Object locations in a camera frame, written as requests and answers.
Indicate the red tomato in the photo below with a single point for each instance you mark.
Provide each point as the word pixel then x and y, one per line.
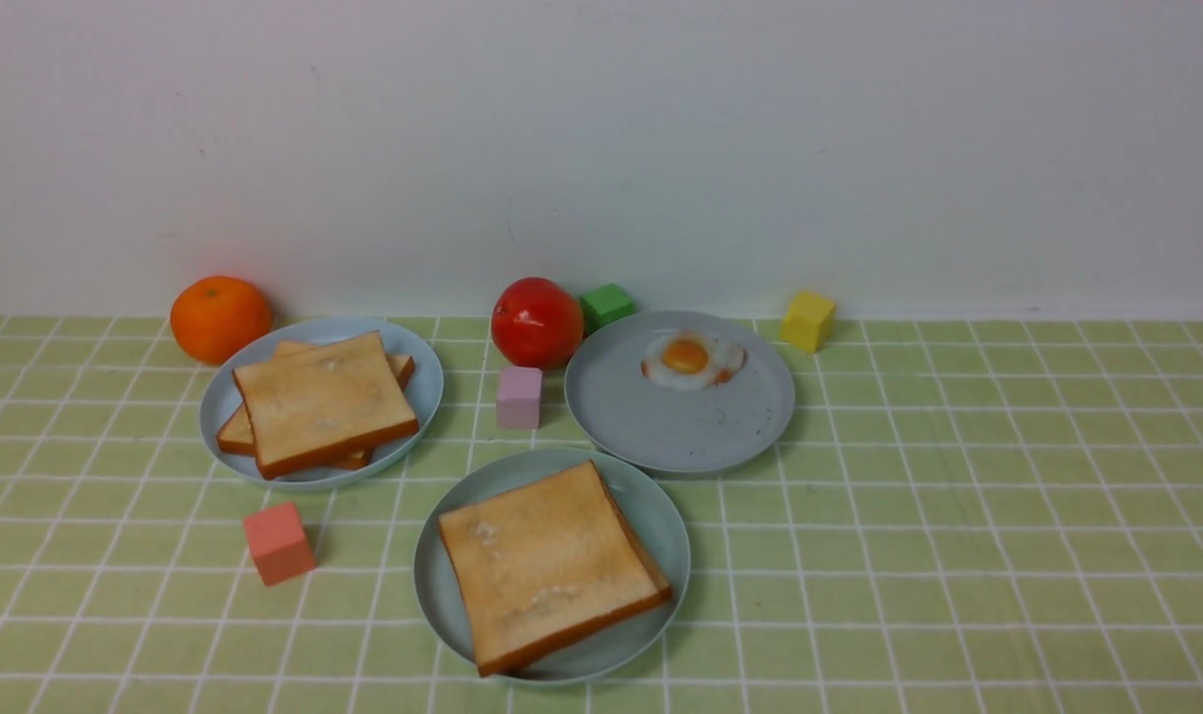
pixel 536 324

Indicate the yellow cube block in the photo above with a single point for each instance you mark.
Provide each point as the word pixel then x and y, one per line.
pixel 809 320

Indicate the green cube block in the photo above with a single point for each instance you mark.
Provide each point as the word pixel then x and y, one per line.
pixel 604 305

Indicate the pink cube block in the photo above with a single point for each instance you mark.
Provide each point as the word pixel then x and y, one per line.
pixel 519 397

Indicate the teal front plate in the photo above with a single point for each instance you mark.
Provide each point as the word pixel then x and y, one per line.
pixel 452 595

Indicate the salmon cube block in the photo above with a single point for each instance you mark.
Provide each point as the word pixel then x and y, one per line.
pixel 278 544

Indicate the grey egg plate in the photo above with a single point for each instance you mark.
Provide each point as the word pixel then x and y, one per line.
pixel 711 430

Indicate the orange fruit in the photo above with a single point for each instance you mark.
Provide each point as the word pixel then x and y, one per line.
pixel 214 318

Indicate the back fried egg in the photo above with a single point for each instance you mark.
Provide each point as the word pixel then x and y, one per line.
pixel 691 361

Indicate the blue bread plate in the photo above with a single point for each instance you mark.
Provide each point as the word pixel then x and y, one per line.
pixel 424 392

